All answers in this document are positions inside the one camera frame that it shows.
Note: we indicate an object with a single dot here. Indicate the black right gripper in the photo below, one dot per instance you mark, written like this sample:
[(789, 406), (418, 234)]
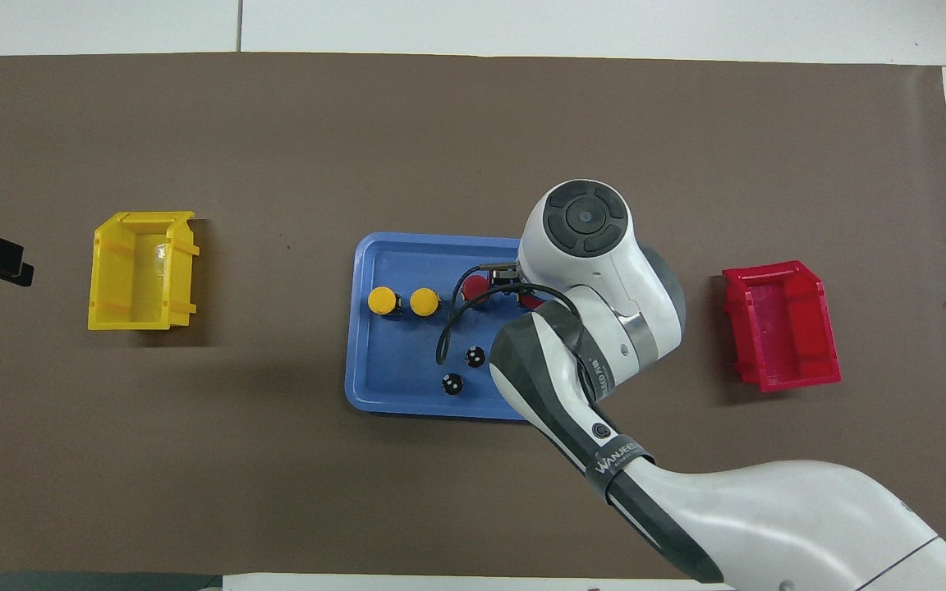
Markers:
[(507, 279)]

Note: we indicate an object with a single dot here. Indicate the red push button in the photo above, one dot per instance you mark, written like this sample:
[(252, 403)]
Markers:
[(473, 289), (532, 302)]

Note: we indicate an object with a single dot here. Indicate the yellow push button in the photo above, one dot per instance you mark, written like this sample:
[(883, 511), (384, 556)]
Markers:
[(381, 300), (424, 302)]

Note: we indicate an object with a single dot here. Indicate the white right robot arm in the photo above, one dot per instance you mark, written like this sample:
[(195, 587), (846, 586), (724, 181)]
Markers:
[(769, 509)]

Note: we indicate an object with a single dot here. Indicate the black cylindrical capacitor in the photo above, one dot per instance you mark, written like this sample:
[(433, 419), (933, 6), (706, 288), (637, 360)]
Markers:
[(452, 384), (475, 357)]

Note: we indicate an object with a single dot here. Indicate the blue plastic tray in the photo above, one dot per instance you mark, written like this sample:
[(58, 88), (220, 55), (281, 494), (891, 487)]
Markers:
[(399, 369)]

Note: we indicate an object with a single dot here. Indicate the yellow plastic bin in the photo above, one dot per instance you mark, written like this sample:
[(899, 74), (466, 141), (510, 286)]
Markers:
[(140, 279)]

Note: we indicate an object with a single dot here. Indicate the red plastic bin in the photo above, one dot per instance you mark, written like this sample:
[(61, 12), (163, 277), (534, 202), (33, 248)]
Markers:
[(781, 328)]

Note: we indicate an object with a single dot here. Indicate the brown table mat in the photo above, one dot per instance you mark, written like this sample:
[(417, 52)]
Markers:
[(276, 492)]

